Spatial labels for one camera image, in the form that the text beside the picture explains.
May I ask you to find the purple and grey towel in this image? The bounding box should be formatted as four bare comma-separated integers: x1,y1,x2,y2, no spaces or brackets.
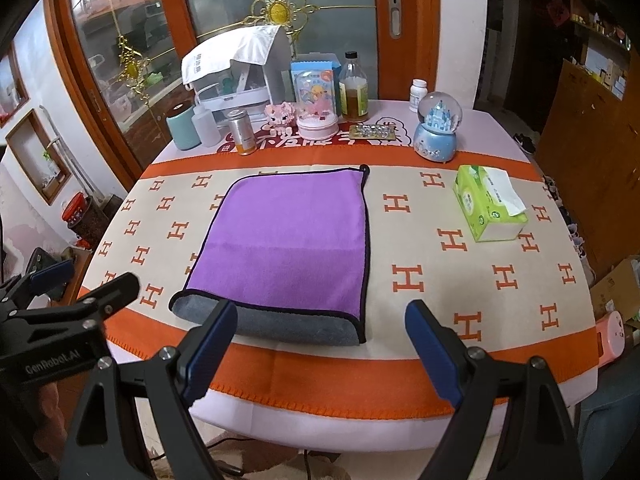
169,165,370,346

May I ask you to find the red bucket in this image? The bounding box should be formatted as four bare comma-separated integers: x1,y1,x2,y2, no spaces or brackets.
61,192,89,224

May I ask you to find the pink appliance on floor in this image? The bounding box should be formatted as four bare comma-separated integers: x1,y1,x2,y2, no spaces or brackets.
596,310,625,367

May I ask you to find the cardboard box on floor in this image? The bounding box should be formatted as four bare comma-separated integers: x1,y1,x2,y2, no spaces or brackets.
590,255,640,322

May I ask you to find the teal cylindrical speaker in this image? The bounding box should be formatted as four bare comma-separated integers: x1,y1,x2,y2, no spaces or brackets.
165,101,201,151

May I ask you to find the white plastic squeeze bottle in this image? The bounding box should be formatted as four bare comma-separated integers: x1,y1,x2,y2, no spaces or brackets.
192,104,221,148

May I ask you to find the silver orange can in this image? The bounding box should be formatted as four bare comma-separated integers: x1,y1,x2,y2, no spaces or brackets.
227,108,257,155

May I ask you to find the green tissue pack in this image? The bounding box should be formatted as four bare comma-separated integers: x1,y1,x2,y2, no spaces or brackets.
454,165,528,243

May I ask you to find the pink block pig figure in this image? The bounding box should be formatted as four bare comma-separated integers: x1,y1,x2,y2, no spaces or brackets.
264,102,296,136

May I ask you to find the white countertop appliance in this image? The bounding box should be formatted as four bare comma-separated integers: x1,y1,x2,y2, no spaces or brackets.
185,35,292,114

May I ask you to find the orange-framed glass sliding door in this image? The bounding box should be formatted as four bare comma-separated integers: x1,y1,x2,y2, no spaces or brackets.
44,0,440,188

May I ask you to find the pink dome music box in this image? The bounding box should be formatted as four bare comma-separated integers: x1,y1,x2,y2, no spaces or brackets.
294,70,338,141

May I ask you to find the white cloth on appliance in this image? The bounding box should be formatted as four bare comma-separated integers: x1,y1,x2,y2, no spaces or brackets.
181,25,288,86

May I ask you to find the blue snack box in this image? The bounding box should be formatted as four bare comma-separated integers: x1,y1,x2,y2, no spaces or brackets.
291,52,342,116

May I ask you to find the pink white tablecloth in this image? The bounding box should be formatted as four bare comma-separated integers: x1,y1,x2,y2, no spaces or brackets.
106,97,599,453

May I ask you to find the brown wooden cabinet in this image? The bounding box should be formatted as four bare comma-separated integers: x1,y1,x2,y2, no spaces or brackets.
535,49,639,278

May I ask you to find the blister pill pack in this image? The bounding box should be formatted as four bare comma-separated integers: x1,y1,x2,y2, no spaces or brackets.
348,124,396,141

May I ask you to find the amber liquid glass bottle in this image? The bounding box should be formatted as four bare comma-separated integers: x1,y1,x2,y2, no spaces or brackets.
338,51,369,122

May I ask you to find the blue castle snow globe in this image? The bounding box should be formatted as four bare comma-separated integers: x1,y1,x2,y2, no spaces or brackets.
412,91,463,164

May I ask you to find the white pill bottle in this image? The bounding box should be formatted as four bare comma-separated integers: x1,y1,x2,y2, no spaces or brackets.
409,78,428,113

